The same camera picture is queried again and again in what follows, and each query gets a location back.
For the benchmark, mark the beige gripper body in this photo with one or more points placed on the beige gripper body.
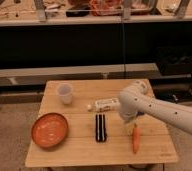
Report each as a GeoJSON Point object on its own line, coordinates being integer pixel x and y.
{"type": "Point", "coordinates": [129, 126]}

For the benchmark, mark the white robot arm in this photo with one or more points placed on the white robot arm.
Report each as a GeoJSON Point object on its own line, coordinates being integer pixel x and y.
{"type": "Point", "coordinates": [134, 99]}

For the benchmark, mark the orange carrot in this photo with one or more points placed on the orange carrot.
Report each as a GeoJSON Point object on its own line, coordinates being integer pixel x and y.
{"type": "Point", "coordinates": [136, 139]}

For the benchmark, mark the white plastic bottle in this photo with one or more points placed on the white plastic bottle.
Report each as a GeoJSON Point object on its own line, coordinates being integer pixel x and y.
{"type": "Point", "coordinates": [102, 105]}

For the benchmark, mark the wooden table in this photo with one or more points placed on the wooden table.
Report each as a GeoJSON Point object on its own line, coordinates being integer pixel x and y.
{"type": "Point", "coordinates": [80, 147]}

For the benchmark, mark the translucent plastic cup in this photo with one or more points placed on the translucent plastic cup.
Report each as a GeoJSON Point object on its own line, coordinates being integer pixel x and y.
{"type": "Point", "coordinates": [65, 92]}

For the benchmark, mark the orange bowl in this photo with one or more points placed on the orange bowl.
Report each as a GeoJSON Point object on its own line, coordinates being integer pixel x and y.
{"type": "Point", "coordinates": [49, 130]}

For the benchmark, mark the cluttered background shelf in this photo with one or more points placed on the cluttered background shelf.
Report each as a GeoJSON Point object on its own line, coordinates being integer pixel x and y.
{"type": "Point", "coordinates": [77, 12]}

